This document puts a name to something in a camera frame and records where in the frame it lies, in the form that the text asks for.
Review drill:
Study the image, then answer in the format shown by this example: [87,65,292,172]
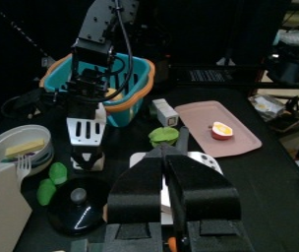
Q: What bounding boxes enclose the black office chair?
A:
[262,19,299,88]

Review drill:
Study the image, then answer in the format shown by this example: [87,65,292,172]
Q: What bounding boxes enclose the black equipment with grille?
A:
[170,63,299,91]

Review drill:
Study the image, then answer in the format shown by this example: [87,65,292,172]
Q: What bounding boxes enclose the green toy pea pod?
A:
[36,178,58,207]
[48,161,70,185]

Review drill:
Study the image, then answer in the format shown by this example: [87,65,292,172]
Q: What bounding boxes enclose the yellow toy cheese slice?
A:
[4,138,47,158]

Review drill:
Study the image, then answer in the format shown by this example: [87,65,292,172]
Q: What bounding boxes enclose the orange toy carrot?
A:
[167,236,179,252]

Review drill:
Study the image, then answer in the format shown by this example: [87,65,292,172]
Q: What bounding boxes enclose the teal basket orange rim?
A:
[39,52,157,128]

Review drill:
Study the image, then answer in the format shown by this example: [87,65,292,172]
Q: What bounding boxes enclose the white utensil holder box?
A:
[0,161,35,252]

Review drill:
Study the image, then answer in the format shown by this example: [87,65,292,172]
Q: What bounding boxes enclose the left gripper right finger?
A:
[165,146,244,224]

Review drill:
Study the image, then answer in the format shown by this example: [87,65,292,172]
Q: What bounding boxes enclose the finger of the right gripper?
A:
[86,146,105,171]
[72,146,88,170]

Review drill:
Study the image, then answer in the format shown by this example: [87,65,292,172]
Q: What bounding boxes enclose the white toy bowl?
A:
[0,124,55,176]

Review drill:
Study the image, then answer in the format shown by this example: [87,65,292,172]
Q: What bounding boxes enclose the black pot lid grey knob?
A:
[46,177,113,236]

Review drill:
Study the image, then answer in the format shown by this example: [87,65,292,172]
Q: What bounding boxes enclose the brown cardboard box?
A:
[266,112,299,160]

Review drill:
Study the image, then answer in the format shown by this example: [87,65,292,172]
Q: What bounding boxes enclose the yellow round toy food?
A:
[106,88,126,101]

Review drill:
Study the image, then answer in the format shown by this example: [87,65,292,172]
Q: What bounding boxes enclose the red toy fruit half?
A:
[210,121,236,142]

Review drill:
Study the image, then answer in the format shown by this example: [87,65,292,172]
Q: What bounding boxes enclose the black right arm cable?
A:
[93,0,135,99]

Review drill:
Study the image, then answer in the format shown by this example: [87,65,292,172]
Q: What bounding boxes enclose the small white printed box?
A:
[151,97,181,128]

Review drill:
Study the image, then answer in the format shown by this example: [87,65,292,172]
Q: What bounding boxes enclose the black cable loop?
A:
[0,88,71,120]

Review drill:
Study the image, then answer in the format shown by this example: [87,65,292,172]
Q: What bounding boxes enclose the green toy lettuce leaf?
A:
[147,126,182,148]

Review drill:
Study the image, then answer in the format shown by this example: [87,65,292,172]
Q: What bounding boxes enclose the clear plastic bag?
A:
[249,94,288,122]

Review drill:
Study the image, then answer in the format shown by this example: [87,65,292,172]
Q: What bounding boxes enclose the white plastic fork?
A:
[15,154,35,186]

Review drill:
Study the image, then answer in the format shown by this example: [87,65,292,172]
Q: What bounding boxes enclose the thin diagonal brace wire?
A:
[0,11,55,68]

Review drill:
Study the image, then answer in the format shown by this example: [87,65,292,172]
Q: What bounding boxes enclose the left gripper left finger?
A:
[107,146,167,224]

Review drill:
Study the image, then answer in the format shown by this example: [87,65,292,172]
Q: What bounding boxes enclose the pink plastic tray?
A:
[174,99,264,158]

